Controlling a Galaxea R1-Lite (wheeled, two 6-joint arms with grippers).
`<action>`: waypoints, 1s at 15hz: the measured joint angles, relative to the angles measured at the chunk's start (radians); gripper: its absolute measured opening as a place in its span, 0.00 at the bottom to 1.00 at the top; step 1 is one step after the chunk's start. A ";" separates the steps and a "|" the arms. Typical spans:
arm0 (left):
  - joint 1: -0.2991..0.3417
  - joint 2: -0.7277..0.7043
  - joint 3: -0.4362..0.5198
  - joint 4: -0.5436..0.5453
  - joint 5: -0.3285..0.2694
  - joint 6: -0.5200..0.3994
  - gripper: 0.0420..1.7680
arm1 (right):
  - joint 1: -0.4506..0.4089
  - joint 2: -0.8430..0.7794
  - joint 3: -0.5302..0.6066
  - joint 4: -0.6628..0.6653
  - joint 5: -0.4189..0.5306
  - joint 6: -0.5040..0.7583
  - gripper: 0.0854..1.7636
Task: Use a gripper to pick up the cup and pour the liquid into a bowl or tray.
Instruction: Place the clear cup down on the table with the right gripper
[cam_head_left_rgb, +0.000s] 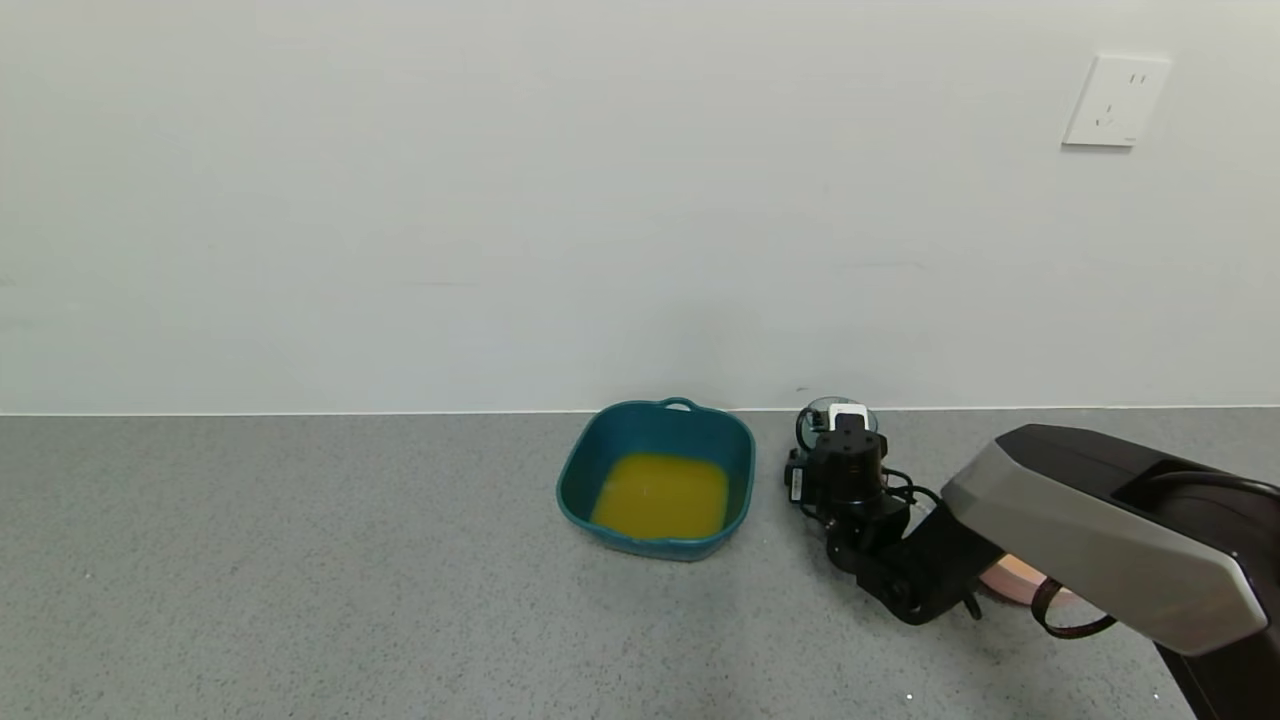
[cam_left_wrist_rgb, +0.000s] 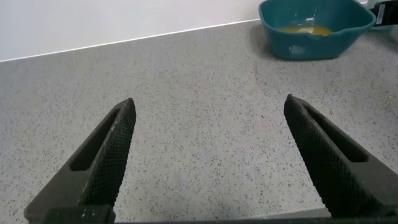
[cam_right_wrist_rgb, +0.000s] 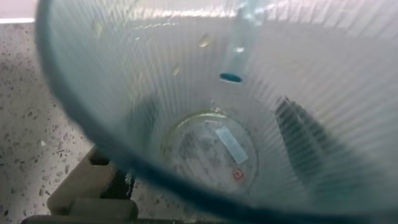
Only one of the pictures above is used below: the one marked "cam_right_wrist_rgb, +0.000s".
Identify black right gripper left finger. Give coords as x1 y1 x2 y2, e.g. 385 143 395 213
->
46 147 139 222

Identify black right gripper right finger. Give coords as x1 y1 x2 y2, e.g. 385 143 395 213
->
275 96 368 202

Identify ribbed transparent plastic cup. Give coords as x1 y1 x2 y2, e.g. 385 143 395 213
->
34 0 398 224

